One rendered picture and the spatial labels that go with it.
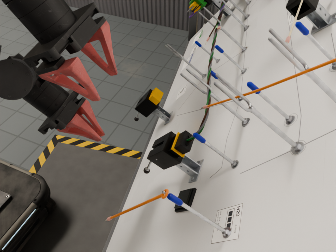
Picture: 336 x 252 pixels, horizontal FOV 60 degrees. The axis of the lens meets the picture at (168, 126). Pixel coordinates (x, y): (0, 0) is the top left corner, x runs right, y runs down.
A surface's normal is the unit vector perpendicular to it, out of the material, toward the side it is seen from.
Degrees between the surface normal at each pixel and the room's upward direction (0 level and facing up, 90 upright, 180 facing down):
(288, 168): 53
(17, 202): 0
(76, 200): 0
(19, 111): 0
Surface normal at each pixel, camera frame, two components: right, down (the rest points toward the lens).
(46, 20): 0.36, 0.47
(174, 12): -0.40, 0.65
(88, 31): 0.81, -0.05
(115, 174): 0.00, -0.70
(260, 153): -0.77, -0.56
